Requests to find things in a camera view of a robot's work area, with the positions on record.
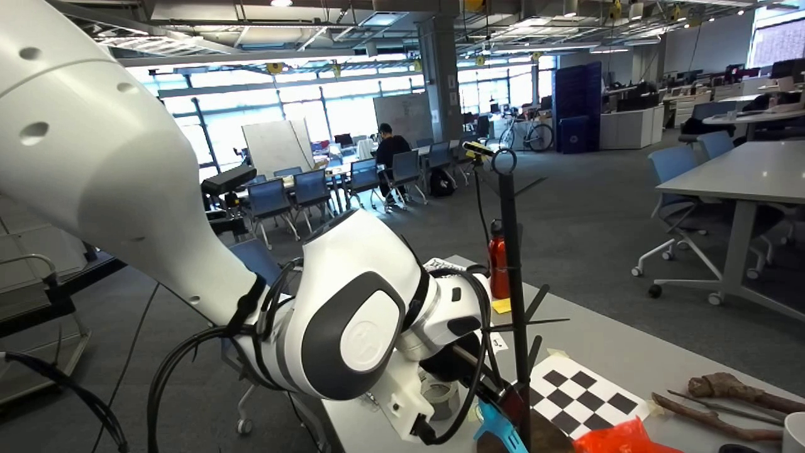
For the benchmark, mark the blue conference chair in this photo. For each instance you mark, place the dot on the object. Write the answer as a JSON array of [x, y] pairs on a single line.
[[366, 177], [266, 200], [408, 166], [313, 190]]

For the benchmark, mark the yellow sticky notes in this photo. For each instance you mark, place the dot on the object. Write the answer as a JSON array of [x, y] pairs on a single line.
[[502, 308]]

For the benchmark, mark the gnarled brown wood stick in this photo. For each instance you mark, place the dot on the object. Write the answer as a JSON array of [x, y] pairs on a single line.
[[729, 387]]

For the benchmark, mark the blue cabinet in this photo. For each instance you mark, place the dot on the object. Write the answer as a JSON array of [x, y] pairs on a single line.
[[576, 109]]

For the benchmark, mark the black white checkerboard sheet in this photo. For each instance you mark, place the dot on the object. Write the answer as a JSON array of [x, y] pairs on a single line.
[[586, 394]]

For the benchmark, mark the straight brown wood stick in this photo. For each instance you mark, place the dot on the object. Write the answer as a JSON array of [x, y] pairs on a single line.
[[712, 423]]

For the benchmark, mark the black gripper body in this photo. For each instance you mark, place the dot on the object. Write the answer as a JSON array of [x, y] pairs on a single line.
[[468, 366]]

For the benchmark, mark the black camera stand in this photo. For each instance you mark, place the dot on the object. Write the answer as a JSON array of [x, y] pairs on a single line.
[[478, 152]]

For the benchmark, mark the black hanger stand brown base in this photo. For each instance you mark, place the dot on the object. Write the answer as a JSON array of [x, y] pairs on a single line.
[[513, 252]]

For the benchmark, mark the orange plastic bag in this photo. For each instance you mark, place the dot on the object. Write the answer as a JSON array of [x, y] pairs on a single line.
[[624, 439]]

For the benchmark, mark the seated person dark clothes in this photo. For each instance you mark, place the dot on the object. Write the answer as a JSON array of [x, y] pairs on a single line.
[[390, 147]]

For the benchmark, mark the black camera on stand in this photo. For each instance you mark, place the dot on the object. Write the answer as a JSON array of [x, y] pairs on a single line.
[[227, 179]]

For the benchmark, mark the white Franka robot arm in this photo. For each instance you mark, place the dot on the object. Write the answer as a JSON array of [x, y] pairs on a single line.
[[127, 166]]

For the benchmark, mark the grey partition board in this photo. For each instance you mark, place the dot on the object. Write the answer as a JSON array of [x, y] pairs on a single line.
[[402, 116]]

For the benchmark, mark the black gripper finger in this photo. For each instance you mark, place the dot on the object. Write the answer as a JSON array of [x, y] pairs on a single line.
[[504, 401]]

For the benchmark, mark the red drink bottle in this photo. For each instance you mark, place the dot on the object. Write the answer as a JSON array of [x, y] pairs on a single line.
[[499, 265]]

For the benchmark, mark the grey office table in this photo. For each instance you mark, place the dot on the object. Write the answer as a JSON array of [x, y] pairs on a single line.
[[746, 177]]

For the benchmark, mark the white flipchart board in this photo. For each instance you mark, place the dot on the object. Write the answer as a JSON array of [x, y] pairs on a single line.
[[278, 147]]

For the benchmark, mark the white printed paper sheet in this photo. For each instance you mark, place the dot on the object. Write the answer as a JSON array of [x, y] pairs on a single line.
[[499, 342]]

